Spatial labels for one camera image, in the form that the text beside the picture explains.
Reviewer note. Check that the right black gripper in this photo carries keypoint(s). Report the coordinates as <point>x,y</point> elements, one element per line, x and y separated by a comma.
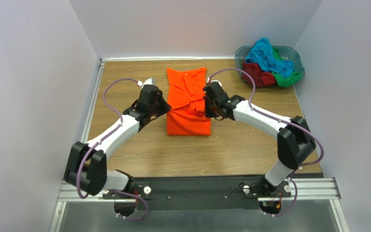
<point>207,105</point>

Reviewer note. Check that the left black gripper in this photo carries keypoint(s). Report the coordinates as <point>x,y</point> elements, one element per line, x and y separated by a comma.
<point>161,108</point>

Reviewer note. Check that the orange t shirt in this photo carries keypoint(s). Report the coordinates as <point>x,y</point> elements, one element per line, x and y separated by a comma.
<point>187,114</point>

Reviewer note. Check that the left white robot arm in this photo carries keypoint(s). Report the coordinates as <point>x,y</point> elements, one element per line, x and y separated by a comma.
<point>86,168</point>

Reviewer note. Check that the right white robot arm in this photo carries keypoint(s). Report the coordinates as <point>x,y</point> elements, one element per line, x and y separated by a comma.
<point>294,142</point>

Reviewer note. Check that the dark red t shirt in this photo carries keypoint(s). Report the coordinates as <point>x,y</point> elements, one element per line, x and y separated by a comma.
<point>261,78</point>

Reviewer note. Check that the blue t shirt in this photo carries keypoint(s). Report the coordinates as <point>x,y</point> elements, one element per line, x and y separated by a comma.
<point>262,53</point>

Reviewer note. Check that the green t shirt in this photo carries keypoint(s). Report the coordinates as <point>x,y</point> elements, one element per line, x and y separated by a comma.
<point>286,78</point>

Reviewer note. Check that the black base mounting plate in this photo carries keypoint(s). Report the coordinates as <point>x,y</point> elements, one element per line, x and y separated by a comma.
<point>196,192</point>

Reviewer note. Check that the translucent blue plastic basket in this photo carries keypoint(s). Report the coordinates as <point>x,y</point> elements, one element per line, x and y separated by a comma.
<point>285,52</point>

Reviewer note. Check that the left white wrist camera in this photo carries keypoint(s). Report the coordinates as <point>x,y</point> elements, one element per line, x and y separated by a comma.
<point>149,81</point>

